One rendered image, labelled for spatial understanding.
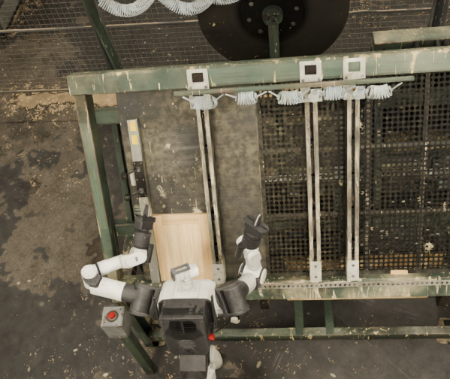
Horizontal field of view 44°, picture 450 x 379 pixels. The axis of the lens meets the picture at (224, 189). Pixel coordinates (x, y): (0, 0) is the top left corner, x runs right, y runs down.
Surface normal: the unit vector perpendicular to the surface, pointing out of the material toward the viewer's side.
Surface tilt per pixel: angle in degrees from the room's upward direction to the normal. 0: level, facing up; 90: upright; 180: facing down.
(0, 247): 0
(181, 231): 57
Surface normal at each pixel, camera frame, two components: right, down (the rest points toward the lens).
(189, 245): -0.10, 0.37
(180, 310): -0.10, -0.85
